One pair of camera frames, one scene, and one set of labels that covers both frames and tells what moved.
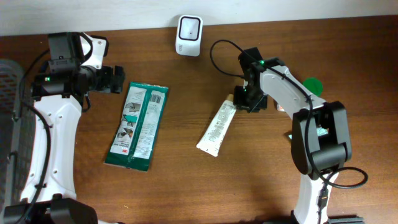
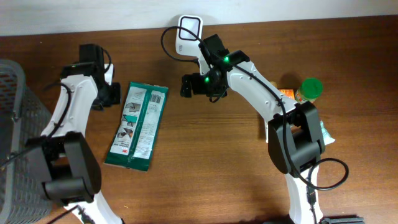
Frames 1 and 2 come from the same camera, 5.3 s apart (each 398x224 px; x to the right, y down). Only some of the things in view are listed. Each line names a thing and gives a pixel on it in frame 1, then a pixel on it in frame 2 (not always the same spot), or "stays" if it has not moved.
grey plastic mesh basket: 17,141 stays
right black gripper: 240,102 → 198,85
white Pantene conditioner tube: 214,132 → 267,130
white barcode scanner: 189,35 stays
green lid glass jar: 314,85 stays
